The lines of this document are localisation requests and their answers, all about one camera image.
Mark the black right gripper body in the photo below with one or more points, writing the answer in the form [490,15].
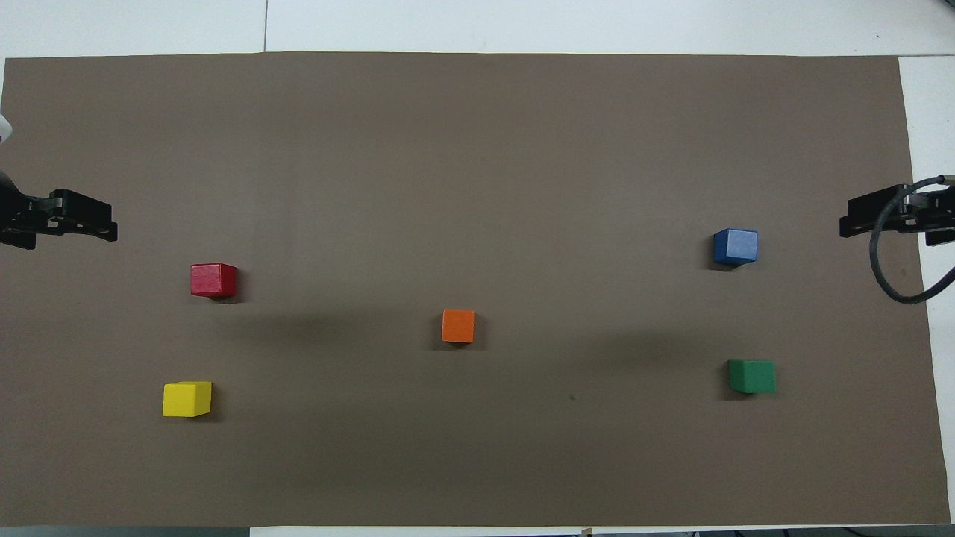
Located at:
[938,210]

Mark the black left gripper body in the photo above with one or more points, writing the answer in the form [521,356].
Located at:
[9,209]

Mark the red wooden block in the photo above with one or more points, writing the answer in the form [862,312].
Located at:
[213,280]

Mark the blue wooden block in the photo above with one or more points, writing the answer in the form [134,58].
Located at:
[736,247]

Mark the green wooden block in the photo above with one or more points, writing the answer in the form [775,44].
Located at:
[752,377]

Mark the yellow wooden block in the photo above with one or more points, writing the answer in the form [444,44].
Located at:
[186,399]

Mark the orange wooden block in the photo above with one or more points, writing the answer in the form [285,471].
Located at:
[458,327]

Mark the brown table mat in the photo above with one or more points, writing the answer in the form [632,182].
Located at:
[477,149]

